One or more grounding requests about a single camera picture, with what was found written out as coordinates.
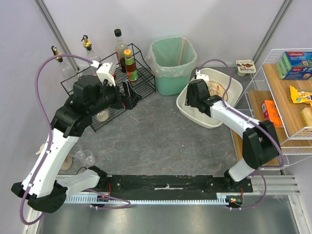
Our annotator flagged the clear plastic cup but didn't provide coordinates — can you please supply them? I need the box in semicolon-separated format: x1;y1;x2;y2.
82;150;96;166
69;144;83;159
209;85;224;97

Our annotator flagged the dark soy sauce bottle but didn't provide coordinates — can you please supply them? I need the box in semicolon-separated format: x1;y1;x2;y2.
114;29;128;73

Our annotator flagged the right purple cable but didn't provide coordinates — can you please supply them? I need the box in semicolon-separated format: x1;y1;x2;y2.
197;58;285;210

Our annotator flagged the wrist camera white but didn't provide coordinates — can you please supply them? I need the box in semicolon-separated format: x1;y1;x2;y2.
91;60;116;86
194;70;209;82

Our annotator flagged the yellow sponge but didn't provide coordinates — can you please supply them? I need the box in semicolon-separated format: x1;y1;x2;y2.
301;107;312;127

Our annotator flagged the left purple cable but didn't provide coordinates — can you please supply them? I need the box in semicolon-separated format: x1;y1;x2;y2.
19;54;132;225

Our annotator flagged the beige pump soap bottle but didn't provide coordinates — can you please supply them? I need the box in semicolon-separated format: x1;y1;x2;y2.
35;144;73;171

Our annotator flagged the floral ceramic plate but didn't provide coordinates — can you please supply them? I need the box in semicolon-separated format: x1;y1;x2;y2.
207;80;229;102

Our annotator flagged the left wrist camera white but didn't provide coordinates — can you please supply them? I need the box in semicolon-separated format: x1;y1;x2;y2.
91;60;116;86

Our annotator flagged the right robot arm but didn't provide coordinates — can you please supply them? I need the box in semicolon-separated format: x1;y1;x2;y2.
185;79;282;186

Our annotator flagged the green trash bin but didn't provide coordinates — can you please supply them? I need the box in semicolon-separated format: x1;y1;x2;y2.
146;37;197;96

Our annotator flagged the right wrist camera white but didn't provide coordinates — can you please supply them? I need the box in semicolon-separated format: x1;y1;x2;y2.
194;70;209;82

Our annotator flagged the purple cable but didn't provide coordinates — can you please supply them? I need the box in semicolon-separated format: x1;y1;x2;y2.
197;58;285;210
19;54;132;225

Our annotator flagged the glass oil bottle gold spout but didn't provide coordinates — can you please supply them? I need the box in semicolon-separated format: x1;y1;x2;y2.
81;35;101;62

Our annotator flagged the clear glass plate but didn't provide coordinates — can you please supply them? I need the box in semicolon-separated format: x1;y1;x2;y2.
208;81;225;98

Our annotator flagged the yellow snack bag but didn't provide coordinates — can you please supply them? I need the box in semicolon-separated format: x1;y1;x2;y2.
290;86;312;106

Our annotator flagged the wide glass jar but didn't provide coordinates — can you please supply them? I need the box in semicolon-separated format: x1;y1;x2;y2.
96;109;110;122

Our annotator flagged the clear trash bag liner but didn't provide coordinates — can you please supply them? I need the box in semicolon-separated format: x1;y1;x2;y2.
146;37;197;78

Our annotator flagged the chocolate pudding cup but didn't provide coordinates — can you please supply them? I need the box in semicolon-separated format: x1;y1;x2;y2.
236;59;256;77

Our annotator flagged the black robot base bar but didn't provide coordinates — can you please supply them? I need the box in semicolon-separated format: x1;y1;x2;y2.
95;175;253;199

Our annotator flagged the orange pink box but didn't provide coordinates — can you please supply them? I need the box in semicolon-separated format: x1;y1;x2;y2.
261;100;283;128

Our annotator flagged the white wire shelf unit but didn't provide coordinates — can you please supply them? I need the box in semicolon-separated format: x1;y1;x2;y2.
235;49;312;170

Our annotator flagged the grey cable duct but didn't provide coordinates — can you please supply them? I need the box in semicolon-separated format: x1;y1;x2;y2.
65;192;242;205

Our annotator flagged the white plastic basin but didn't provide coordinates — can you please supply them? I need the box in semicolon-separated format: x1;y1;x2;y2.
176;68;243;129

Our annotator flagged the yellow cap chili sauce bottle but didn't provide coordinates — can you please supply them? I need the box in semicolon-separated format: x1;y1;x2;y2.
124;49;138;82

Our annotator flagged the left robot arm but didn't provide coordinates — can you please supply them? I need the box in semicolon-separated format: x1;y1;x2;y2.
11;75;142;214

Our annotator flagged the green sponge pack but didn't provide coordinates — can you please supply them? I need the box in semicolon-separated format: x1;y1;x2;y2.
275;51;312;80

